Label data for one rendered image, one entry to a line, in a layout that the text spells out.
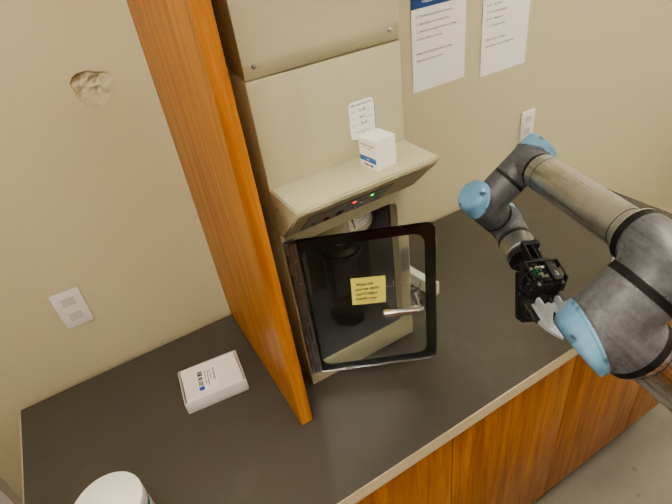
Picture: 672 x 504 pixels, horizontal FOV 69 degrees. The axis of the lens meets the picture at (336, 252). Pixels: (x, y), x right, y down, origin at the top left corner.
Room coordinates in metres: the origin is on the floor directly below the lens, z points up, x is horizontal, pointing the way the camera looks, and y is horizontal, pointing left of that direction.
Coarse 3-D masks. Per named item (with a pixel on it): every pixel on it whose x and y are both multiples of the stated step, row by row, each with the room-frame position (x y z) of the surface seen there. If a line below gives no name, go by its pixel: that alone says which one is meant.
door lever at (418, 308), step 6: (414, 294) 0.82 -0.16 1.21; (420, 294) 0.82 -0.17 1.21; (414, 300) 0.82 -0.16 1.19; (420, 300) 0.80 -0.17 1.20; (408, 306) 0.79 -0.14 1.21; (414, 306) 0.78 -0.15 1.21; (420, 306) 0.78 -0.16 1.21; (384, 312) 0.78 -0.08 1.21; (390, 312) 0.78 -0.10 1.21; (396, 312) 0.77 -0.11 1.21; (402, 312) 0.77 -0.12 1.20; (408, 312) 0.77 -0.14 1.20; (414, 312) 0.77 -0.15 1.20; (420, 312) 0.77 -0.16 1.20
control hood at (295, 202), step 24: (408, 144) 0.95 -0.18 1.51; (336, 168) 0.88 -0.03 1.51; (360, 168) 0.87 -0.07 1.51; (384, 168) 0.85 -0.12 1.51; (408, 168) 0.84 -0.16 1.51; (288, 192) 0.81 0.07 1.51; (312, 192) 0.80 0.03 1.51; (336, 192) 0.79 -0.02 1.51; (360, 192) 0.79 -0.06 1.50; (288, 216) 0.77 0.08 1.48; (336, 216) 0.86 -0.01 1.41
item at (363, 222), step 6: (360, 216) 0.95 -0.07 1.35; (366, 216) 0.97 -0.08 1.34; (348, 222) 0.93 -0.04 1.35; (354, 222) 0.94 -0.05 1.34; (360, 222) 0.95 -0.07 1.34; (366, 222) 0.96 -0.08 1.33; (336, 228) 0.93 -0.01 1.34; (342, 228) 0.93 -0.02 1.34; (348, 228) 0.93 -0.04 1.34; (354, 228) 0.93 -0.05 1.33; (360, 228) 0.94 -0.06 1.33; (366, 228) 0.95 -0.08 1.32; (318, 234) 0.93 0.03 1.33; (324, 234) 0.93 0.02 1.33; (330, 234) 0.92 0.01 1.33
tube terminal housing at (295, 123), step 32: (320, 64) 0.90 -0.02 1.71; (352, 64) 0.93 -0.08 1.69; (384, 64) 0.96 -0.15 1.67; (256, 96) 0.84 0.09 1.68; (288, 96) 0.87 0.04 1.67; (320, 96) 0.90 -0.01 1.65; (352, 96) 0.92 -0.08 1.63; (384, 96) 0.96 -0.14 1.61; (256, 128) 0.84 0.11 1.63; (288, 128) 0.86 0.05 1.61; (320, 128) 0.89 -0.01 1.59; (384, 128) 0.95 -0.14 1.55; (256, 160) 0.87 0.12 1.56; (288, 160) 0.86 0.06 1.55; (320, 160) 0.89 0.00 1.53; (320, 224) 0.88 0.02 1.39; (288, 288) 0.86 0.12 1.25
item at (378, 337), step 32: (416, 224) 0.82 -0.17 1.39; (320, 256) 0.83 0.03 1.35; (352, 256) 0.82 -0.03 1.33; (384, 256) 0.82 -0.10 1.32; (416, 256) 0.82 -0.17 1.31; (320, 288) 0.83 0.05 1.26; (416, 288) 0.82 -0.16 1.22; (320, 320) 0.83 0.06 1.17; (352, 320) 0.83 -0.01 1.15; (384, 320) 0.82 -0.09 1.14; (416, 320) 0.82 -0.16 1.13; (320, 352) 0.83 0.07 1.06; (352, 352) 0.83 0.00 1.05; (384, 352) 0.82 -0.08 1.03; (416, 352) 0.82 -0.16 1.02
